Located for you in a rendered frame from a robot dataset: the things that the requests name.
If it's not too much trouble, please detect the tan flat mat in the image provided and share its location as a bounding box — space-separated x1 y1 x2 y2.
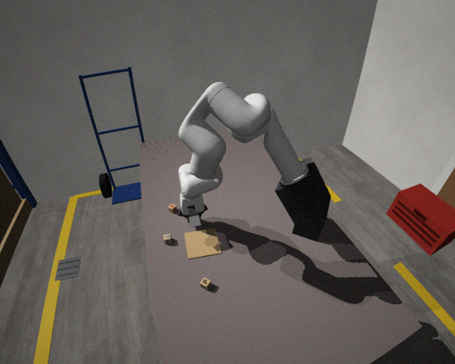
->
184 228 221 259

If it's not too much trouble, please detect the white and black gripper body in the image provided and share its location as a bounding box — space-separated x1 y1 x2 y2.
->
180 193 205 215

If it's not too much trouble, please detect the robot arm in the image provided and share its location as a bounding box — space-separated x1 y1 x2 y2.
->
178 82 312 199

